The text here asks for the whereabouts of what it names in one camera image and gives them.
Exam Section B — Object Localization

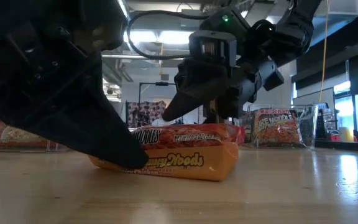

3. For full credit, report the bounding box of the black frame stand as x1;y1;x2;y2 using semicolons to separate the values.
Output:
137;81;180;125

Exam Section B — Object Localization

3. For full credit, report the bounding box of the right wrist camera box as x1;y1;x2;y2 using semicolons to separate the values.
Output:
188;29;239;68

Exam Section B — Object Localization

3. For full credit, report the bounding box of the yellow hanging cable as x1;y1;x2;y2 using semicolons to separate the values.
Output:
318;0;329;104

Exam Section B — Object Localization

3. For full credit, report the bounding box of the clear plastic bin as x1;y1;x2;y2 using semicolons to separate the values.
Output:
239;103;319;149
0;93;71;153

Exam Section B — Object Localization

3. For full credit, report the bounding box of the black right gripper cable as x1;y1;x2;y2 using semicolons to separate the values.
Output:
125;10;213;60

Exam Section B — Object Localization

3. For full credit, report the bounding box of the black background object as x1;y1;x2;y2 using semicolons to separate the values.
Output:
317;108;329;139

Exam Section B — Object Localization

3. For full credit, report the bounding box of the orange Saucy Noods packet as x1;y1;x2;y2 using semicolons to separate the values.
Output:
88;123;246;182

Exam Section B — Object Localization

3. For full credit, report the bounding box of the white ceiling duct box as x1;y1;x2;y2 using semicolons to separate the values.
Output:
309;0;358;47

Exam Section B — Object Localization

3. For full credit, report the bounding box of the yellow container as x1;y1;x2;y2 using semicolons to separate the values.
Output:
339;126;354;142

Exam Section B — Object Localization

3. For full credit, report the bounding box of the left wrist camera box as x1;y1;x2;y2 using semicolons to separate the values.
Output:
71;0;129;53

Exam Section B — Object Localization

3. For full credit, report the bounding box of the black Fire Noodle packet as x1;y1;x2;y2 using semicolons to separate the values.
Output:
251;108;306;147

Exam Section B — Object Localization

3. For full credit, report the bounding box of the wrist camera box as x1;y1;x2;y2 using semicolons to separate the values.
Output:
71;0;129;53
188;29;239;68

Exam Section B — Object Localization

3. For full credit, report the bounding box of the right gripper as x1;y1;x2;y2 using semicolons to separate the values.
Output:
162;58;285;124

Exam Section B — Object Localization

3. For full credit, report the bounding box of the bright ceiling light panel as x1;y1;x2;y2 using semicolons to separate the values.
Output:
122;28;195;45

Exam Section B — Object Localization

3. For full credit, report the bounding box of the red beef ramen packet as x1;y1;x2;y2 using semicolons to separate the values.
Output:
0;119;60;150

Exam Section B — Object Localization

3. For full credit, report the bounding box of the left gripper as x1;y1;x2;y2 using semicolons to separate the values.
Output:
0;18;150;170

